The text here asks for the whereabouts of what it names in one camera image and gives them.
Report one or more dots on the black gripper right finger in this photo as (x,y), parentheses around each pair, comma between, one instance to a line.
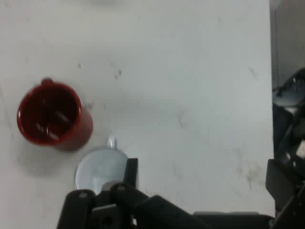
(286,190)

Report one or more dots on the red enamel mug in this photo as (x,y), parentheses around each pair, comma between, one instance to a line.
(83,128)

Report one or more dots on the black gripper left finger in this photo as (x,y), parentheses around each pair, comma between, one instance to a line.
(119,205)

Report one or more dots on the white enamel mug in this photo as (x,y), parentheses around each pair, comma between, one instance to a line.
(100,167)

